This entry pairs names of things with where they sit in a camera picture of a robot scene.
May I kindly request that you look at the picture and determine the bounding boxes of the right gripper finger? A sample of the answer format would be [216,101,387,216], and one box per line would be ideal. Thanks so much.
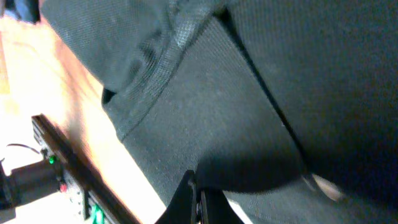
[155,170,208,224]

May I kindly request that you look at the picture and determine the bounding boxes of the black t-shirt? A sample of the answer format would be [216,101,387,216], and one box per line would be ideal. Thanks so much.
[42,0,397,223]

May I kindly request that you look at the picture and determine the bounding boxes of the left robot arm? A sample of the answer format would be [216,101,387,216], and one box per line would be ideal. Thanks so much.
[1,160,63,210]

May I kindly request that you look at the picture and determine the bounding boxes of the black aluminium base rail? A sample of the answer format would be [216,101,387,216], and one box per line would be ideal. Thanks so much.
[32,114,140,224]

